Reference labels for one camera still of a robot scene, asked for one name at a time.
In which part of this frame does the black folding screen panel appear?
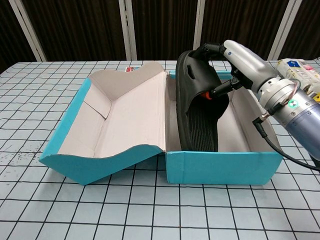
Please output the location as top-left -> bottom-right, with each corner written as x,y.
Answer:
274,0 -> 320,61
0,0 -> 42,75
17,0 -> 131,62
197,0 -> 291,61
124,0 -> 205,61

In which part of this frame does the black rubber slipper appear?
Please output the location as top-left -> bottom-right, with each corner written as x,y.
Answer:
175,49 -> 230,153

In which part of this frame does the light blue cardboard shoe box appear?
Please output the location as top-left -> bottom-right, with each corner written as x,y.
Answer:
39,61 -> 284,186

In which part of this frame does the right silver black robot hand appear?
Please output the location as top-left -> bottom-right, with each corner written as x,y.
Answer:
197,39 -> 278,100

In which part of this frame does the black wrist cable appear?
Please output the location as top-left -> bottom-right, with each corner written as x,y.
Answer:
252,117 -> 320,172

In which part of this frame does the white black checkered tablecloth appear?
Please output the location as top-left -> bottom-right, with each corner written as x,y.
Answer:
0,59 -> 320,240

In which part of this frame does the crumpled white paper package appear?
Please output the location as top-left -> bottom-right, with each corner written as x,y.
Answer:
276,57 -> 320,101

